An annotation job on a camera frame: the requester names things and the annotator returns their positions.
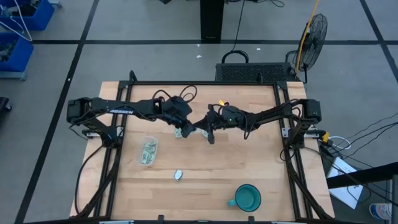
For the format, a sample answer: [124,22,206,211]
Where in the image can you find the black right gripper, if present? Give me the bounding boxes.
[192,104,249,145]

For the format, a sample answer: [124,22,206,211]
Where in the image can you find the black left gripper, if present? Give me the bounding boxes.
[160,95,197,139]

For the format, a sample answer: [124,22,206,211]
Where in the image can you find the teal enamel mug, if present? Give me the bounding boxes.
[228,184,262,213]

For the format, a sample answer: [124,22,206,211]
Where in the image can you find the clear plastic container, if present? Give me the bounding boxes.
[135,136,159,166]

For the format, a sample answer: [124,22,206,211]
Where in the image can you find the black computer case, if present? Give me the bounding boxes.
[215,62,299,83]

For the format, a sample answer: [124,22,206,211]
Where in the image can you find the black desk leg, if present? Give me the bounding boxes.
[200,0,225,43]

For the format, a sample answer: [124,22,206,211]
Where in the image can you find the black floor fan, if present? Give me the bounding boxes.
[295,13,328,73]

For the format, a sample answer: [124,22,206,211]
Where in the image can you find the white cardboard box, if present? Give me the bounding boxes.
[328,156,364,210]

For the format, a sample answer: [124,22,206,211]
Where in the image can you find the black metal beam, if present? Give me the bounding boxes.
[326,161,398,190]

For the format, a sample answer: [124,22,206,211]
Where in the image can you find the blue storage bin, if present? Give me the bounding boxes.
[0,0,55,31]
[0,32,34,74]

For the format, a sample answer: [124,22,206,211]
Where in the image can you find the white blue bottle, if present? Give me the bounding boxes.
[369,202,393,220]

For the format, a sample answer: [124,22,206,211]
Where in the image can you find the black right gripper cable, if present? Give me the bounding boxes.
[241,111,259,140]

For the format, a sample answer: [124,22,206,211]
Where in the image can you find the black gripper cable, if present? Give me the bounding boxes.
[241,111,259,140]
[151,84,198,103]

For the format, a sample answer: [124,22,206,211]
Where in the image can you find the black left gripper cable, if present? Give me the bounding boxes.
[151,84,198,103]

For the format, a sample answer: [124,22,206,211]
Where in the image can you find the black aluminium table frame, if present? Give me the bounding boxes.
[74,80,335,224]

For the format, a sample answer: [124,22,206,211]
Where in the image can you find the black computer power cable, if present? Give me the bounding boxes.
[221,0,249,65]

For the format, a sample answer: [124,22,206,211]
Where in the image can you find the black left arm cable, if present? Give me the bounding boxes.
[73,144,105,215]

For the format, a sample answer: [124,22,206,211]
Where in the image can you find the white floor cable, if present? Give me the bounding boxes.
[328,135,352,151]

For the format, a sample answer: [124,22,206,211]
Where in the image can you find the yellow hanging cable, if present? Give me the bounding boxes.
[294,0,320,75]

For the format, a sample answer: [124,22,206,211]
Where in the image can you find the black floor cable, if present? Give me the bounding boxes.
[341,112,398,142]

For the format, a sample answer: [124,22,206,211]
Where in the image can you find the white bin cable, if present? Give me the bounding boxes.
[0,0,34,43]

